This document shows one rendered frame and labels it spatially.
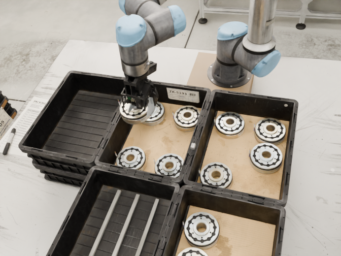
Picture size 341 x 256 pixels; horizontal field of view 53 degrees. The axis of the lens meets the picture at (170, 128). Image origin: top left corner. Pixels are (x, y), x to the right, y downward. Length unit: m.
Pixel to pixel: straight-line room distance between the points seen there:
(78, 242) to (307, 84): 1.13
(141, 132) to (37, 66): 2.04
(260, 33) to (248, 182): 0.50
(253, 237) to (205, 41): 2.16
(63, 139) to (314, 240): 0.95
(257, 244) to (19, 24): 3.30
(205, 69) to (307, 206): 0.70
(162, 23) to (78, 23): 2.68
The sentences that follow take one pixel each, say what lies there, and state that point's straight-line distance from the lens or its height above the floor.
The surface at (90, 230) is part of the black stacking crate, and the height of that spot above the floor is 0.83.
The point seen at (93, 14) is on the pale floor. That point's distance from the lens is 3.60.
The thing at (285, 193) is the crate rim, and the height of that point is 0.93.
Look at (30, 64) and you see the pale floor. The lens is 3.27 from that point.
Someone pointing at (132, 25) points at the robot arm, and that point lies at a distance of 0.86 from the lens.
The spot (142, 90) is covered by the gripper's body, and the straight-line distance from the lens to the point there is 0.99.
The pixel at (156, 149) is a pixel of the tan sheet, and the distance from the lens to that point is 1.23.
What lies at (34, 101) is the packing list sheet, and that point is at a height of 0.70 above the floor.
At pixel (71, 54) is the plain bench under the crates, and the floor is 0.70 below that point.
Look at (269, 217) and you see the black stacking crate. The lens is 1.05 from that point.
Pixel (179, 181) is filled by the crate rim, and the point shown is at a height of 0.93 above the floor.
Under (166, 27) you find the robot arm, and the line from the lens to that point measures 0.91.
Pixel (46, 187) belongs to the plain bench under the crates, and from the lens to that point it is 1.44.
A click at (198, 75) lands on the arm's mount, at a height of 0.80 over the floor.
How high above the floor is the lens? 1.82
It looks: 51 degrees down
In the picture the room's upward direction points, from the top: 11 degrees counter-clockwise
